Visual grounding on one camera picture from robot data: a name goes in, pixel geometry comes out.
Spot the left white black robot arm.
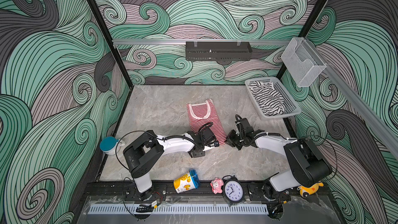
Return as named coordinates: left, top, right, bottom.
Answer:
left=123, top=122, right=219, bottom=194

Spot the aluminium right wall rail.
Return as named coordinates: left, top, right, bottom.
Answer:
left=309, top=43, right=398, bottom=154

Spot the grey plastic laundry basket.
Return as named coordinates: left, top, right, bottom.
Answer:
left=245, top=77, right=301, bottom=119

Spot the aluminium wall rail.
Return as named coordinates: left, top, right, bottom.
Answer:
left=112, top=38, right=290, bottom=46
left=309, top=43, right=398, bottom=154

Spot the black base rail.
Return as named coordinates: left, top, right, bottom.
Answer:
left=81, top=179, right=330, bottom=203

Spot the black alarm clock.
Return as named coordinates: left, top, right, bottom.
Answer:
left=222, top=175, right=244, bottom=206

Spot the yellow plush toy red shirt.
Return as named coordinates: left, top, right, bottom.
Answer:
left=297, top=182, right=324, bottom=198

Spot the white slotted cable duct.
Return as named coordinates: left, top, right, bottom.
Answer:
left=88, top=204, right=268, bottom=215

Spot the clear plastic wall bin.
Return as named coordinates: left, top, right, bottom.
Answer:
left=282, top=37, right=326, bottom=88

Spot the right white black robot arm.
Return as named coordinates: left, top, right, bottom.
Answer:
left=226, top=115, right=333, bottom=193

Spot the pink plush toy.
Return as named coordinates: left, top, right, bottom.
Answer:
left=210, top=178, right=224, bottom=194

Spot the teal lidded white cup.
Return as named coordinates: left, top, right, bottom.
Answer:
left=99, top=136, right=125, bottom=156

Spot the aluminium back wall rail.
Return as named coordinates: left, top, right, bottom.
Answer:
left=112, top=38, right=290, bottom=46

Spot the red white striped tank top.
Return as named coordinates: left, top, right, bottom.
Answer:
left=186, top=99, right=227, bottom=145

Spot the yellow blue snack cup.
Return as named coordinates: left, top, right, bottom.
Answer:
left=173, top=169, right=200, bottom=194

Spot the black white zebra tank top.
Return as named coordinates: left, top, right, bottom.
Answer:
left=249, top=81, right=285, bottom=116

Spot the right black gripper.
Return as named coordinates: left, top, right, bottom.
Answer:
left=223, top=129, right=246, bottom=150

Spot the black metal wall shelf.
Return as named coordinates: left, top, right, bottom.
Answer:
left=185, top=41, right=253, bottom=62

